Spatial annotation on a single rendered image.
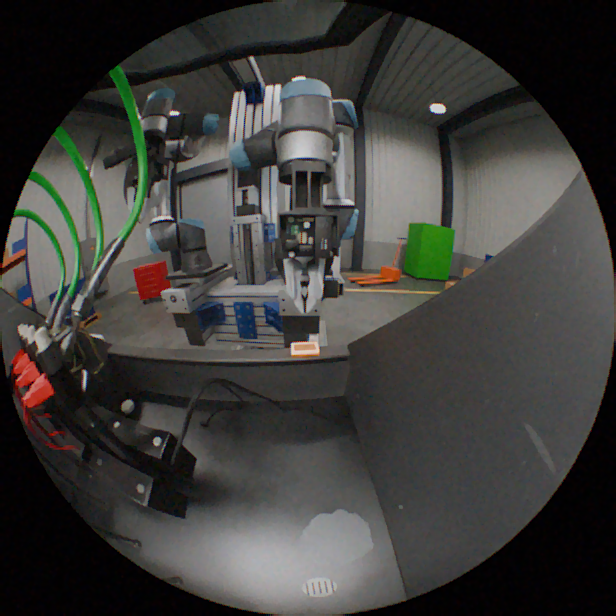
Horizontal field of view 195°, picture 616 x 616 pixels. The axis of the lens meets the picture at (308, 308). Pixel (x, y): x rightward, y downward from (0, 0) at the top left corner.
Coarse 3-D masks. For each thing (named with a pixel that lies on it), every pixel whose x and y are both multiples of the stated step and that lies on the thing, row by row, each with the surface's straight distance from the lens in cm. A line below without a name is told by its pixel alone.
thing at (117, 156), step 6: (132, 144) 47; (114, 150) 44; (120, 150) 44; (126, 150) 45; (132, 150) 46; (108, 156) 44; (114, 156) 43; (120, 156) 43; (126, 156) 45; (132, 156) 50; (108, 162) 44; (114, 162) 43; (120, 162) 44; (108, 168) 46
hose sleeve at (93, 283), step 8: (112, 240) 25; (120, 240) 25; (112, 248) 24; (120, 248) 24; (104, 256) 23; (112, 256) 23; (96, 264) 23; (104, 264) 23; (112, 264) 24; (96, 272) 22; (104, 272) 23; (88, 280) 22; (96, 280) 22; (88, 288) 22; (96, 288) 22; (88, 296) 21
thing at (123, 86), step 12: (120, 72) 32; (120, 84) 32; (132, 96) 32; (132, 108) 31; (132, 120) 31; (144, 144) 31; (144, 156) 31; (144, 168) 30; (144, 180) 30; (144, 192) 29; (132, 216) 27; (132, 228) 26
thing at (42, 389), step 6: (42, 378) 22; (36, 384) 22; (42, 384) 22; (48, 384) 21; (30, 390) 23; (36, 390) 22; (42, 390) 22; (48, 390) 22; (54, 390) 21; (30, 396) 23; (36, 396) 23; (42, 396) 22; (48, 396) 22; (30, 402) 24; (36, 402) 23
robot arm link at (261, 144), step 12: (276, 120) 57; (264, 132) 45; (240, 144) 43; (252, 144) 41; (264, 144) 39; (240, 156) 42; (252, 156) 40; (264, 156) 39; (276, 156) 39; (240, 168) 43; (252, 168) 42
